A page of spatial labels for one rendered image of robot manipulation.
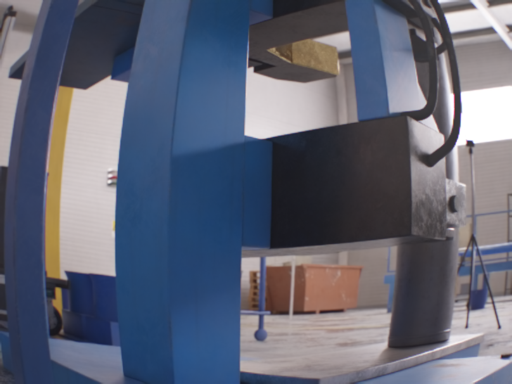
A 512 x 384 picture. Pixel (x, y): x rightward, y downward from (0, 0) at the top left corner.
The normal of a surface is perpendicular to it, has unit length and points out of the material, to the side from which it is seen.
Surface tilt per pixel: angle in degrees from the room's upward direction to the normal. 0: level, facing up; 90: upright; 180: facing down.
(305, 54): 90
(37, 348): 90
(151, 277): 90
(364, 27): 90
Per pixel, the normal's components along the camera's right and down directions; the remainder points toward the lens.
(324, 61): 0.48, -0.12
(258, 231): 0.69, -0.09
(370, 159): -0.72, -0.12
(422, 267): -0.37, -0.15
